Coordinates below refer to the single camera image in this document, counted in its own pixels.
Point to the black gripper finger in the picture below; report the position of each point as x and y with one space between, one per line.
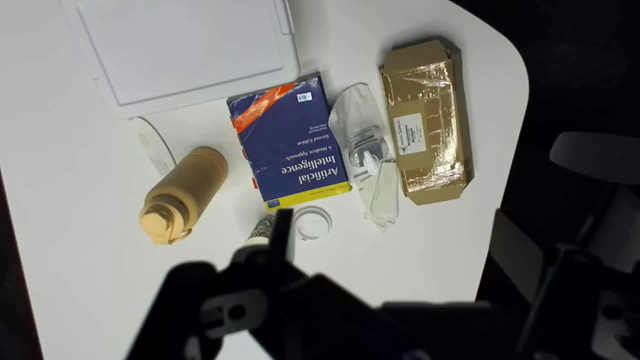
269 243

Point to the white napkin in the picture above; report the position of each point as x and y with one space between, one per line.
357 125

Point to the beige bottle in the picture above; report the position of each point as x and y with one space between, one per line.
176 202

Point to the white cup lid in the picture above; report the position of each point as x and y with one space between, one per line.
313 223

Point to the blue textbook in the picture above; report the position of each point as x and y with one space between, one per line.
288 144

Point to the white plastic storage bin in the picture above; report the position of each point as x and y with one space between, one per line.
159 54

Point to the brown cardboard box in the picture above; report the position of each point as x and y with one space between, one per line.
428 120

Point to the right near office chair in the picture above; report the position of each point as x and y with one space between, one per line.
564 286

